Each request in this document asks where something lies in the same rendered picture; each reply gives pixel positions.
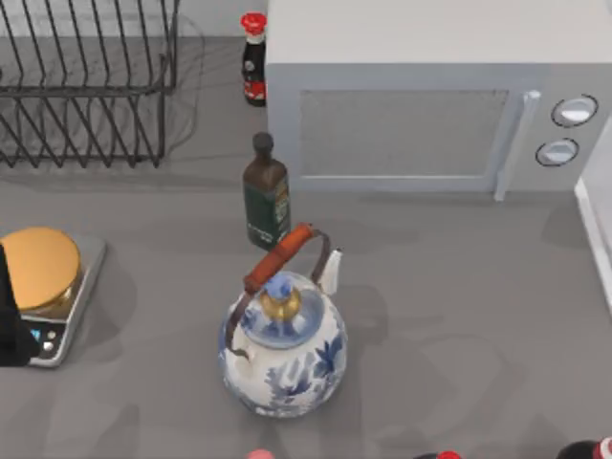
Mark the dark green bottle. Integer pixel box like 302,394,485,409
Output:
242,132,293,252

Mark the blue and white teapot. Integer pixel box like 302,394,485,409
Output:
218,222,349,421

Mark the microwave oven door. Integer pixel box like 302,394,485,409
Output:
265,62,546,193

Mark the dark bottle with red cap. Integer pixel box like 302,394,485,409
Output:
239,11,268,108

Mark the pale microwave oven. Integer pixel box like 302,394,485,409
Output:
265,0,612,202

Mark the grey kitchen scale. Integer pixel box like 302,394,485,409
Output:
18,235,108,369

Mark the small microwave knob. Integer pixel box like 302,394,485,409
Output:
535,137,580,167

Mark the large microwave knob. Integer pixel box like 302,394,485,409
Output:
550,94,600,128

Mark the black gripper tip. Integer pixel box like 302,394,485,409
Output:
0,243,41,368

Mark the dark bottle with red band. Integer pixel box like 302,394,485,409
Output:
556,435,612,459

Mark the microwave door handle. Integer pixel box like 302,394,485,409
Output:
492,89,542,202

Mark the black wire dish rack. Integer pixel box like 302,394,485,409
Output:
0,0,183,169

